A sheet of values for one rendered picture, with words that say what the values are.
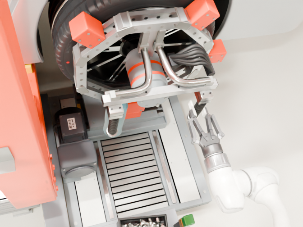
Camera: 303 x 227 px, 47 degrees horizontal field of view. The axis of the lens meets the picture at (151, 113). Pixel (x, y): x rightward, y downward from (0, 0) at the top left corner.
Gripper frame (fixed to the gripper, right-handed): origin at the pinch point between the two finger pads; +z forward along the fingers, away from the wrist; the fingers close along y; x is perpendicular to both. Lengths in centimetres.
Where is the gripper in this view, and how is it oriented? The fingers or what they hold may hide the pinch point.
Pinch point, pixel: (197, 108)
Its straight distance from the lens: 139.2
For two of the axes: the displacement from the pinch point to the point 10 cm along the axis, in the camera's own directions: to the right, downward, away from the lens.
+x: 1.7, -4.4, -8.8
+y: 9.5, -1.6, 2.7
